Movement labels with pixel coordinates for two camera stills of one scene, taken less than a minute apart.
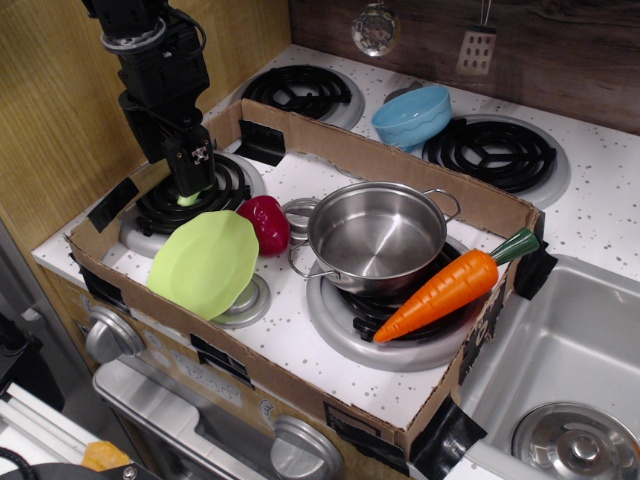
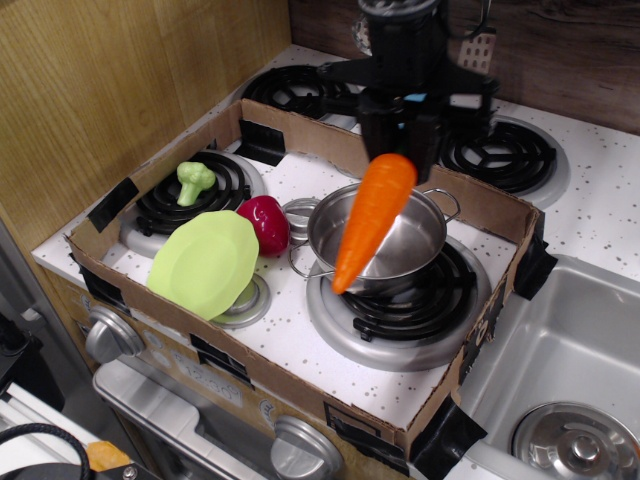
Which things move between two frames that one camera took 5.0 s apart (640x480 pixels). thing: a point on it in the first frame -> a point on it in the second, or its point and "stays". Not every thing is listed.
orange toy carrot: [469, 277] -> [383, 191]
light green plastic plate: [207, 263] stays
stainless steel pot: [375, 237] stays
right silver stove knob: [302, 451] stays
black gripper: [160, 96] -> [397, 95]
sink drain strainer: [569, 441] stays
